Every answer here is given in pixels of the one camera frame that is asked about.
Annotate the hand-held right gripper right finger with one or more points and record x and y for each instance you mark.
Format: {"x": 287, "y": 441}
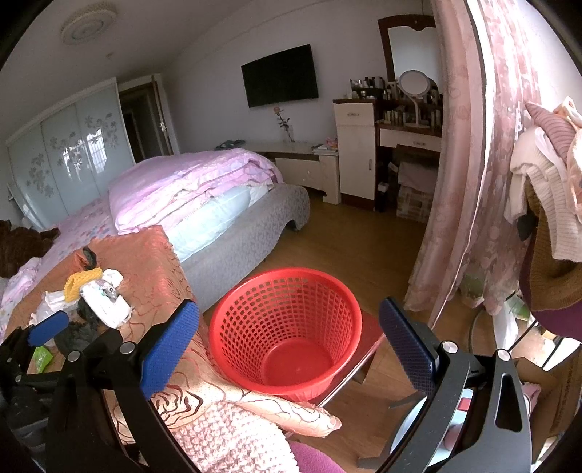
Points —
{"x": 404, "y": 350}

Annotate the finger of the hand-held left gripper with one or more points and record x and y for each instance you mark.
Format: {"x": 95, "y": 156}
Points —
{"x": 47, "y": 329}

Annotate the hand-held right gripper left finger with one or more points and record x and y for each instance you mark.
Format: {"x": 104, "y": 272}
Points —
{"x": 170, "y": 348}

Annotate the clear plastic wrap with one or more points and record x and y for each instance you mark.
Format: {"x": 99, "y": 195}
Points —
{"x": 52, "y": 302}

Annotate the black fuzzy cloth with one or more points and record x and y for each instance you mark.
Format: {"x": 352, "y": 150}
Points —
{"x": 75, "y": 339}

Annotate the green snack wrapper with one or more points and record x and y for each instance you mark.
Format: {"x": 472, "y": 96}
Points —
{"x": 42, "y": 358}

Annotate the yellow and green knitted cloth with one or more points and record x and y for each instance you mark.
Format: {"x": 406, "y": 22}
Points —
{"x": 84, "y": 277}

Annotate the white plastic packet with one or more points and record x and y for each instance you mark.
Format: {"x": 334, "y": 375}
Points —
{"x": 109, "y": 309}

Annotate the dark sock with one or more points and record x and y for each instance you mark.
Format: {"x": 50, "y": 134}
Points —
{"x": 92, "y": 258}

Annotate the red plastic mesh basket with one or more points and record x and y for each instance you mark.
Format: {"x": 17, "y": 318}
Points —
{"x": 291, "y": 364}

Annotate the orange rose-pattern blanket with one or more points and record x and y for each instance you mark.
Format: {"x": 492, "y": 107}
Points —
{"x": 154, "y": 264}

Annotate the brown plush toy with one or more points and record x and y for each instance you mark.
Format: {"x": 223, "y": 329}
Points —
{"x": 22, "y": 245}

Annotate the person's pink fleece robe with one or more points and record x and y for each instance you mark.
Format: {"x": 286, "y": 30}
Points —
{"x": 227, "y": 436}

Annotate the pink floral bed sheet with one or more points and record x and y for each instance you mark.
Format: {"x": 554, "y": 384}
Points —
{"x": 86, "y": 223}

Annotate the pale blue quilt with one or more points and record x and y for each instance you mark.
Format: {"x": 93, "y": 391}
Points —
{"x": 209, "y": 218}

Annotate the person's purple trousers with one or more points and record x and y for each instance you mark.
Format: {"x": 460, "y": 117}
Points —
{"x": 318, "y": 459}

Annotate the grey upholstered bed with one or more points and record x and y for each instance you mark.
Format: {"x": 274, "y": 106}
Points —
{"x": 254, "y": 227}

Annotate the mustard brown garment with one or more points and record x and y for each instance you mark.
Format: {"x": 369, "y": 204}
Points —
{"x": 550, "y": 277}

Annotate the pink folded duvet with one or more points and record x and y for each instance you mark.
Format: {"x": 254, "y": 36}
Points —
{"x": 191, "y": 182}

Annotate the white floral sliding wardrobe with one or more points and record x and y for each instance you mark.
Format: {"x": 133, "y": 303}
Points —
{"x": 68, "y": 154}

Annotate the low cream cabinet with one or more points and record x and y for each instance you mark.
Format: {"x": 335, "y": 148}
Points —
{"x": 309, "y": 173}

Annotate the pink floral curtain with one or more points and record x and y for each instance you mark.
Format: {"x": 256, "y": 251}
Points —
{"x": 473, "y": 159}

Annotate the tall white cabinet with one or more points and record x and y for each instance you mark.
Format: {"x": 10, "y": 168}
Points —
{"x": 357, "y": 150}

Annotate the dark cloth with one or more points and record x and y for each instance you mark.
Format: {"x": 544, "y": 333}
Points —
{"x": 229, "y": 145}

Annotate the brown and white dressing table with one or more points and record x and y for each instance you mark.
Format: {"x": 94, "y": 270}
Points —
{"x": 409, "y": 138}

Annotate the stack of magazines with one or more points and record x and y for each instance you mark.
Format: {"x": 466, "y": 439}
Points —
{"x": 325, "y": 146}

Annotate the brown wooden door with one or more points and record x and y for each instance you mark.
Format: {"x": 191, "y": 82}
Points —
{"x": 163, "y": 118}

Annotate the pink flower in vase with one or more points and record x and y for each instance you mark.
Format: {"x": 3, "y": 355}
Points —
{"x": 284, "y": 123}

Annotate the pink knitted garment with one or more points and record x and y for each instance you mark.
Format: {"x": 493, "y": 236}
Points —
{"x": 552, "y": 132}

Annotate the round white makeup mirror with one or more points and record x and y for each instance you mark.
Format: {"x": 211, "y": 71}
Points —
{"x": 415, "y": 84}

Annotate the row of cosmetic bottles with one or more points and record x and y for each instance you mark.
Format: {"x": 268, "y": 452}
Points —
{"x": 368, "y": 84}

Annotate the round white ceiling lamp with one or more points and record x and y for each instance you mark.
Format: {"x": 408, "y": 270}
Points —
{"x": 90, "y": 22}

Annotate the black wall television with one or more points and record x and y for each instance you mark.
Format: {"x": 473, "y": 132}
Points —
{"x": 279, "y": 75}

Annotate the brown-framed wall mirror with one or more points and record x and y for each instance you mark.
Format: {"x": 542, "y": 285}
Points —
{"x": 411, "y": 45}

